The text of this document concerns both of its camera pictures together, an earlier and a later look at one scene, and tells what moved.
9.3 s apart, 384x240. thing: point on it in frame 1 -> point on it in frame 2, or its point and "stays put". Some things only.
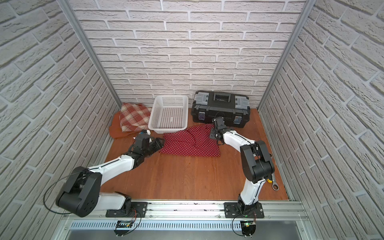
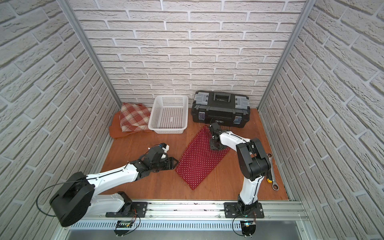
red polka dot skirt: (196, 142) -> (200, 161)
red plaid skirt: (134, 117) stays put
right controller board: (248, 227) stays put
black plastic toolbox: (234, 108) stays put
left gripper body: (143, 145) -> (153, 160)
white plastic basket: (169, 114) stays put
